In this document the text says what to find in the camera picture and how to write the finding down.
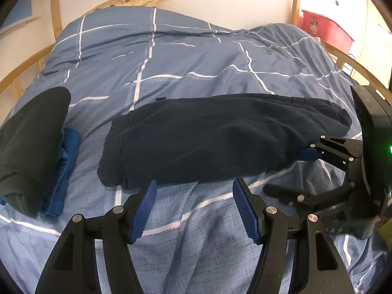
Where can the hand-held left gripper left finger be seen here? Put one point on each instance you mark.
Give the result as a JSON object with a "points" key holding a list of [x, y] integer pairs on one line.
{"points": [[142, 211]]}

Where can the beige patterned pillow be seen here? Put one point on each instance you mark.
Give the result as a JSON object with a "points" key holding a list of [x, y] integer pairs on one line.
{"points": [[134, 0]]}

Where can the wooden bunk bed frame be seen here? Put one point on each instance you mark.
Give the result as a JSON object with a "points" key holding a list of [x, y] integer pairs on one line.
{"points": [[55, 12]]}

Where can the blue checked duvet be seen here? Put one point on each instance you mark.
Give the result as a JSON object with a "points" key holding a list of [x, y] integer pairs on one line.
{"points": [[183, 61]]}

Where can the folded blue garment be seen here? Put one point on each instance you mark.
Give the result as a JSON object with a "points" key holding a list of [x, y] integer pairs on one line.
{"points": [[64, 165]]}

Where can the red storage bin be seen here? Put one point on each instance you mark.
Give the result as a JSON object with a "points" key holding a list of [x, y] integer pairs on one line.
{"points": [[327, 27]]}

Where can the folded black garment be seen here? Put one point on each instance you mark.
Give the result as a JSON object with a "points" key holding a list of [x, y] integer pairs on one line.
{"points": [[27, 147]]}

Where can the navy blue pants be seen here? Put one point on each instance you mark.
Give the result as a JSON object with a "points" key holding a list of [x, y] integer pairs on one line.
{"points": [[214, 137]]}

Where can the blue window blind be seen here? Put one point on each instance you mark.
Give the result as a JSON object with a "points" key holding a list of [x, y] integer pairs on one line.
{"points": [[18, 12]]}

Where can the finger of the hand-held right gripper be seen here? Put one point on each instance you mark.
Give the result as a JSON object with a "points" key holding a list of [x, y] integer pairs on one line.
{"points": [[337, 150], [318, 197]]}

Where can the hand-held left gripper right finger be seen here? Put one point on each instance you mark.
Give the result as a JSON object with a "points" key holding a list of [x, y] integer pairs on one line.
{"points": [[246, 211]]}

